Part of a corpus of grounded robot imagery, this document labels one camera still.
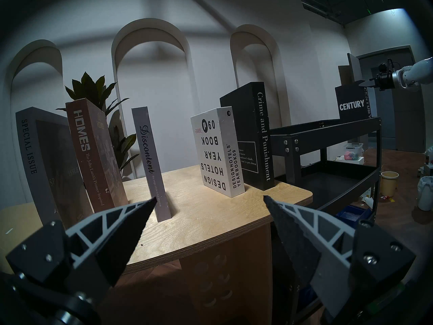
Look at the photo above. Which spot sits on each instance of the black metal shelf cart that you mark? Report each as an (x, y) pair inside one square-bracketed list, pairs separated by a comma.
[(324, 134)]

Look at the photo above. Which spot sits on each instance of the grey Special Issue book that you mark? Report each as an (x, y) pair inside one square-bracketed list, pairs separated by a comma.
[(44, 165)]

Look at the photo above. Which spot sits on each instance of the white bagged trash bin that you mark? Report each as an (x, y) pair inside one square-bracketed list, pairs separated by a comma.
[(425, 194)]

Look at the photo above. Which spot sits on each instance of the dark door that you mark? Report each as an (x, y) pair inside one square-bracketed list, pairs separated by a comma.
[(402, 124)]

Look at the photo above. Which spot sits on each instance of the tall green potted plant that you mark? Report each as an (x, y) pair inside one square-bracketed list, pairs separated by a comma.
[(91, 87)]

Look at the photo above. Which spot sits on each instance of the black Century book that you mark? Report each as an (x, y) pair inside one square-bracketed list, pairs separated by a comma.
[(351, 106)]

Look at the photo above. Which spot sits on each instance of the blue plastic bin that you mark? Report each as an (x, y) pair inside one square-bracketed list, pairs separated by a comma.
[(353, 216)]

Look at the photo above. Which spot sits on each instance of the grey Discontent book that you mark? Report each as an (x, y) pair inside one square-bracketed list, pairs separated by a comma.
[(150, 165)]

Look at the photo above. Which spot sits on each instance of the yellow bucket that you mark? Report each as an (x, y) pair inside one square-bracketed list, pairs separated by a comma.
[(389, 183)]

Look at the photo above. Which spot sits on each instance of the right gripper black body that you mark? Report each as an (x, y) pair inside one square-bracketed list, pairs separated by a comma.
[(385, 80)]

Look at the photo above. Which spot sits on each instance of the brown Homes book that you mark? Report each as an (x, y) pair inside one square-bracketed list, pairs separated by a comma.
[(94, 151)]

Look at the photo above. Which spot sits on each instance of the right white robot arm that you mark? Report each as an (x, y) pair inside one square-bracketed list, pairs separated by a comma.
[(414, 75)]

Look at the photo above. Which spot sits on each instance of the black Crime and Punishment book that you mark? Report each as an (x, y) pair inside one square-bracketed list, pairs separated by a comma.
[(250, 131)]

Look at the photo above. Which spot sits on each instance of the wooden display table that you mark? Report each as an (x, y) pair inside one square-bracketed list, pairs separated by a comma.
[(203, 219)]

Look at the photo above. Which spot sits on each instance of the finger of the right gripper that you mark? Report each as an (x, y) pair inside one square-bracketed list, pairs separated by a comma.
[(370, 84)]

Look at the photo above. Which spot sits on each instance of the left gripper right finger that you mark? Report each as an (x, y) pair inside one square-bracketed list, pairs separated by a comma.
[(294, 239)]

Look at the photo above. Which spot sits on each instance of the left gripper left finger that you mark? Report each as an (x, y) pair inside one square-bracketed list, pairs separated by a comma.
[(125, 233)]

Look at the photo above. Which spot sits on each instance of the white Designhotels Yearbook book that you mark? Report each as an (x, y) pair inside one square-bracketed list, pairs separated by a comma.
[(216, 151)]

